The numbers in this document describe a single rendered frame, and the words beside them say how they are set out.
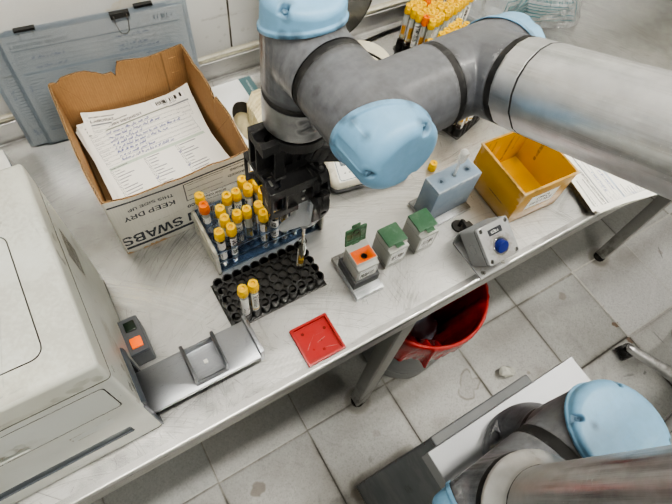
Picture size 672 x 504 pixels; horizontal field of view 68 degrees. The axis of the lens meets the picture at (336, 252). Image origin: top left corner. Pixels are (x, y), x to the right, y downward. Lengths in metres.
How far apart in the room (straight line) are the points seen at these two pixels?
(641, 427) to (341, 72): 0.47
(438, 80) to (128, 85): 0.72
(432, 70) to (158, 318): 0.60
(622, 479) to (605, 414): 0.24
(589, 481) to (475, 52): 0.33
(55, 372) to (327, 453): 1.23
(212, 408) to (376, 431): 0.97
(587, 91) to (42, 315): 0.51
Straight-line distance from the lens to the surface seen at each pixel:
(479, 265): 0.92
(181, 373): 0.78
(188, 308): 0.86
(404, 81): 0.41
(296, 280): 0.84
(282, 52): 0.45
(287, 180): 0.58
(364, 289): 0.85
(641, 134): 0.38
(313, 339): 0.82
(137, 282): 0.90
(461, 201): 0.99
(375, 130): 0.38
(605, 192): 1.15
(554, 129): 0.41
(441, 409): 1.76
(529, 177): 1.10
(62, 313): 0.56
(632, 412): 0.64
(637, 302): 2.26
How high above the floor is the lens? 1.65
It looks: 60 degrees down
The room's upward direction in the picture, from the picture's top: 11 degrees clockwise
